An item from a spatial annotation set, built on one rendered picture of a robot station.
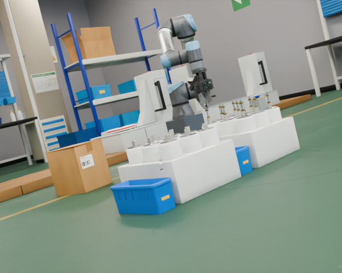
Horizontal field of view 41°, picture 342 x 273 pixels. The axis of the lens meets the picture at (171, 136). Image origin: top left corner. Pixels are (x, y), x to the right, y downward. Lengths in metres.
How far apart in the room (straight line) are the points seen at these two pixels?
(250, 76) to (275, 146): 3.91
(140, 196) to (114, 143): 2.70
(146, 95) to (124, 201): 3.02
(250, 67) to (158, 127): 2.02
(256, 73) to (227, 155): 4.20
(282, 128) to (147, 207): 0.94
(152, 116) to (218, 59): 4.48
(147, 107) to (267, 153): 2.71
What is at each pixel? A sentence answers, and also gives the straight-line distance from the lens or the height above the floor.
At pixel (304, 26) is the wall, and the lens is 8.04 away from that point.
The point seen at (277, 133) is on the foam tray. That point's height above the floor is 0.12.
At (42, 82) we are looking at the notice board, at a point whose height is 1.39.
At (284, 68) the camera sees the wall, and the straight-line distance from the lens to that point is 8.30.
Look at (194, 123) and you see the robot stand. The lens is 2.96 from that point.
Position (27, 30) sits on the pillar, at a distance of 8.92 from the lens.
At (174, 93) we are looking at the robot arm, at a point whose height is 0.46.
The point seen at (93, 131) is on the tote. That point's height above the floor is 0.30.
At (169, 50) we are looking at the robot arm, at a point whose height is 0.69.
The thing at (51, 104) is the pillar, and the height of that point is 0.95.
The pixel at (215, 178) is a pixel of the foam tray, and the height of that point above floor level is 0.04.
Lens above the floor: 0.39
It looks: 4 degrees down
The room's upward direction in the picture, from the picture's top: 14 degrees counter-clockwise
